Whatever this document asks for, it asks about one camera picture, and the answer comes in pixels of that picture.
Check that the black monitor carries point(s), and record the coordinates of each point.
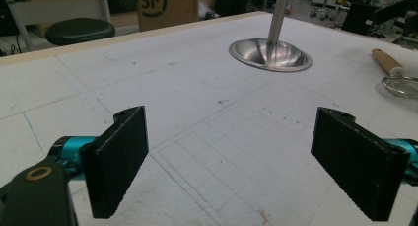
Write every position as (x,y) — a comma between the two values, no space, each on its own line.
(360,18)

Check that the black round stool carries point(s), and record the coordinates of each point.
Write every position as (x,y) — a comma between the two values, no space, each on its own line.
(80,31)

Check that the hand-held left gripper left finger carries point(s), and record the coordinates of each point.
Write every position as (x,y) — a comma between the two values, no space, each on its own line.
(115,160)

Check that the wheeled equipment cart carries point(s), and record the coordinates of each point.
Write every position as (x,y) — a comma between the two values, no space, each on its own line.
(323,4)

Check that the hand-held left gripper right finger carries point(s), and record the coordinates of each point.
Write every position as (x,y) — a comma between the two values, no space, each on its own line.
(358,163)

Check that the brown cardboard box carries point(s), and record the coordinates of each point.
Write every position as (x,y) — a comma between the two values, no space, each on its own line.
(167,7)

